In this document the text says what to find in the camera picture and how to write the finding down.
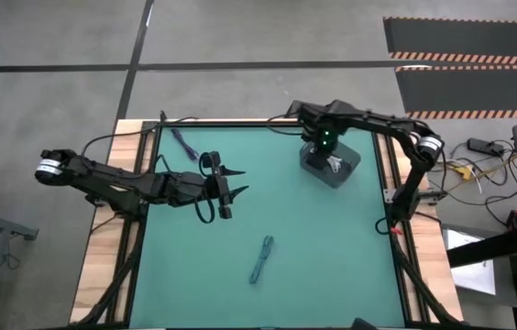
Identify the black hazard-striped floor mat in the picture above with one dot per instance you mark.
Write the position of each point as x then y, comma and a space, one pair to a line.
469, 89
465, 36

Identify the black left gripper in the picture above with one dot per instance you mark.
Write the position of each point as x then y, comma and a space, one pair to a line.
219, 188

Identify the black power strip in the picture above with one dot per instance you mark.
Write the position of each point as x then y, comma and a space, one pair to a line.
483, 146

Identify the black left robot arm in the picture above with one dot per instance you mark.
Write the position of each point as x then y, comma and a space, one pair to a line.
102, 179

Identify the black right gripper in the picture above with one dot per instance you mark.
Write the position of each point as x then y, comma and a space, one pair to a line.
320, 151

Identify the black box behind table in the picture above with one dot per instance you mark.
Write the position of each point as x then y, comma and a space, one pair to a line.
293, 110

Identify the black stand beam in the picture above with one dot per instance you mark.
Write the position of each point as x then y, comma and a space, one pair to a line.
483, 249

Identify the grey translucent plastic bin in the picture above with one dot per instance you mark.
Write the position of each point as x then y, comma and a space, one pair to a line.
348, 169

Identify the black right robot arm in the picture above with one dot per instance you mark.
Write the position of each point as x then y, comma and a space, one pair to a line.
377, 121

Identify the green table mat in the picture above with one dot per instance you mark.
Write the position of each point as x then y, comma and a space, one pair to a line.
332, 256

